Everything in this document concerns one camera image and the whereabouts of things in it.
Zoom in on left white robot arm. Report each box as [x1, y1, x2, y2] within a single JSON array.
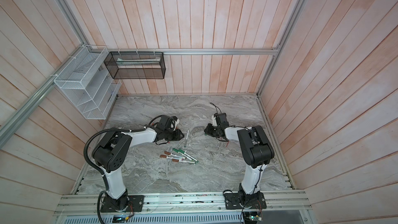
[[84, 115, 184, 209]]

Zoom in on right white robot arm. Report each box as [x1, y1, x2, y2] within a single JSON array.
[[204, 113, 275, 209]]

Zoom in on lower brown marker pen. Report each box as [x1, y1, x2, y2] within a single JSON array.
[[172, 159, 196, 164]]

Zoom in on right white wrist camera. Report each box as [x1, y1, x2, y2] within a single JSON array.
[[211, 115, 217, 127]]

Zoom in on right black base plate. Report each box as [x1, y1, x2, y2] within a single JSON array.
[[223, 190, 267, 210]]

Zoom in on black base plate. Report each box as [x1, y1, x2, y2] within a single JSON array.
[[223, 190, 267, 210], [99, 194, 145, 213]]

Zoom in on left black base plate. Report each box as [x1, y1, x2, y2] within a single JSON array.
[[99, 194, 145, 213]]

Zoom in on black wire mesh basket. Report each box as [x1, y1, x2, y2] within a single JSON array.
[[104, 51, 166, 79]]

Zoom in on horizontal aluminium wall rail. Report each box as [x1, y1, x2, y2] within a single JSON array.
[[90, 46, 279, 56]]

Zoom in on white wire mesh shelf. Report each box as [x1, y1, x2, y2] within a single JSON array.
[[55, 45, 121, 120]]

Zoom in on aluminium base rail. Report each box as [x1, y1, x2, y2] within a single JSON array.
[[51, 190, 317, 224]]

